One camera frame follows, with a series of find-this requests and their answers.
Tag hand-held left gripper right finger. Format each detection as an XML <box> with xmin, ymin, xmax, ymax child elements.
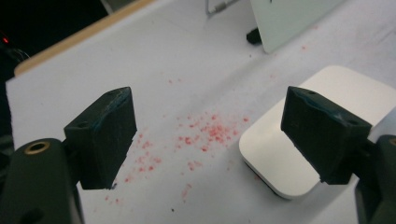
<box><xmin>280</xmin><ymin>86</ymin><xmax>374</xmax><ymax>186</ymax></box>

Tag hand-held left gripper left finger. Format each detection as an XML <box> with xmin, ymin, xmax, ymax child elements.
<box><xmin>64</xmin><ymin>86</ymin><xmax>138</xmax><ymax>190</ymax></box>

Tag wooden table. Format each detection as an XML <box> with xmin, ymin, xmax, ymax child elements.
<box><xmin>13</xmin><ymin>0</ymin><xmax>157</xmax><ymax>77</ymax></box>

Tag scattered red crumbs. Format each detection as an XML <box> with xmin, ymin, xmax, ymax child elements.
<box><xmin>104</xmin><ymin>111</ymin><xmax>251</xmax><ymax>206</ymax></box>

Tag white table cover sheet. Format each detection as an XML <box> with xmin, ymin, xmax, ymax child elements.
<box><xmin>5</xmin><ymin>0</ymin><xmax>396</xmax><ymax>224</ymax></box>

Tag black board stand foot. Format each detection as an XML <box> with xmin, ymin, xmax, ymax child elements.
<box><xmin>246</xmin><ymin>27</ymin><xmax>263</xmax><ymax>45</ymax></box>

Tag white standing board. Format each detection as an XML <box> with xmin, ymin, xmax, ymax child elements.
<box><xmin>249</xmin><ymin>0</ymin><xmax>347</xmax><ymax>54</ymax></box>

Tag metal wire board support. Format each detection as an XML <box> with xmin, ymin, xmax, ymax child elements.
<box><xmin>205</xmin><ymin>0</ymin><xmax>241</xmax><ymax>17</ymax></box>

